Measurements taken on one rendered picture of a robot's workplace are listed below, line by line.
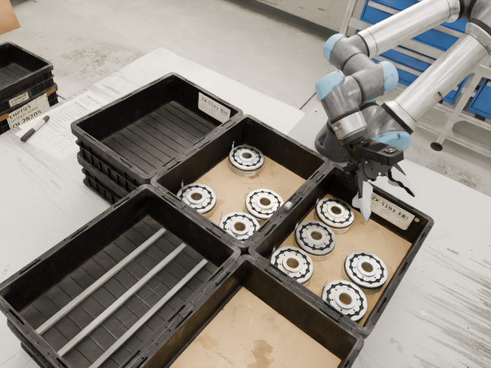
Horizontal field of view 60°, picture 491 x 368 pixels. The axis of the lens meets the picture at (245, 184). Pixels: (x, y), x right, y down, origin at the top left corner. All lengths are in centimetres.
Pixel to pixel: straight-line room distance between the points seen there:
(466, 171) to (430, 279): 174
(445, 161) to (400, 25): 188
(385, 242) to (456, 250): 33
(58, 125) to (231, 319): 96
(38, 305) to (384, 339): 81
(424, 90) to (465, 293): 58
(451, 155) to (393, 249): 197
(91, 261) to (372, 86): 77
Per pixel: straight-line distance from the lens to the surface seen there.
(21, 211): 136
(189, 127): 137
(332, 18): 391
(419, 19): 126
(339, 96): 104
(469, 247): 150
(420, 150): 301
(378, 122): 122
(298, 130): 147
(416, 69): 289
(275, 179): 124
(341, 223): 114
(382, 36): 120
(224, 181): 120
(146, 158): 126
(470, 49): 126
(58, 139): 156
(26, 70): 233
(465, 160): 312
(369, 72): 109
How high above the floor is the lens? 169
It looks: 46 degrees down
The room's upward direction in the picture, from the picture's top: 10 degrees clockwise
